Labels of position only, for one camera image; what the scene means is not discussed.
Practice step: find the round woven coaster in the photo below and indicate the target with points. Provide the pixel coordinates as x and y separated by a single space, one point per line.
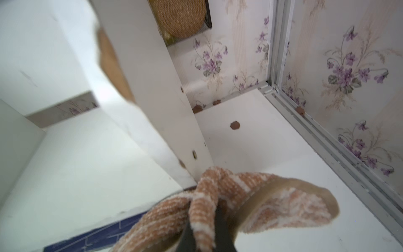
179 19

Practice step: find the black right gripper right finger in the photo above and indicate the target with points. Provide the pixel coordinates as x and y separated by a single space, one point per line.
223 240

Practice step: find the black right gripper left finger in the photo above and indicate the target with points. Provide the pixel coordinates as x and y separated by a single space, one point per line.
187 242

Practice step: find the white wooden bookshelf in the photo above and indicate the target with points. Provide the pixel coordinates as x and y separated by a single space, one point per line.
95 124

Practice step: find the black mesh basket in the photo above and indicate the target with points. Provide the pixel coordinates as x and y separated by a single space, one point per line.
207 24

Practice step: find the orange striped cloth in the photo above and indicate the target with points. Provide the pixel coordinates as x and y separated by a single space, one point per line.
251 202

